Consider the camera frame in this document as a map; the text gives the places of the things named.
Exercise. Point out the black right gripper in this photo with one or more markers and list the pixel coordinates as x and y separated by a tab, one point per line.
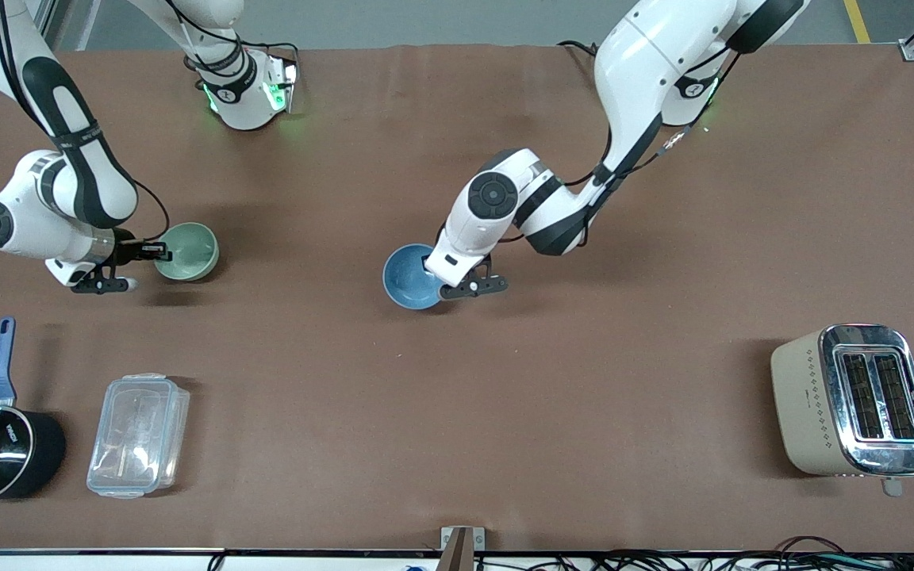
127	251

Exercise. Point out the blue bowl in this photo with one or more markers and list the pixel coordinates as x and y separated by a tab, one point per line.
405	277

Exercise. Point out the green bowl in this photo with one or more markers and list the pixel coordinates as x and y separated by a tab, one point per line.
195	254

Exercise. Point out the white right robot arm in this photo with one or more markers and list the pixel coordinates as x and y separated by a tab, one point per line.
28	226

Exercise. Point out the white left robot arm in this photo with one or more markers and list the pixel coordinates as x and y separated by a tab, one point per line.
647	71

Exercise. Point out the brown table mat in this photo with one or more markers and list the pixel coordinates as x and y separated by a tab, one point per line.
457	396

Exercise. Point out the clear plastic lidded container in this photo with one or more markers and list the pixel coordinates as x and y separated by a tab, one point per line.
138	436

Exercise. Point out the beige chrome toaster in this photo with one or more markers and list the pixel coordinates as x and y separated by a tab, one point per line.
806	404

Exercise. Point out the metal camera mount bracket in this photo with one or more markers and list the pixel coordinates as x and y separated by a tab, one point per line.
461	547

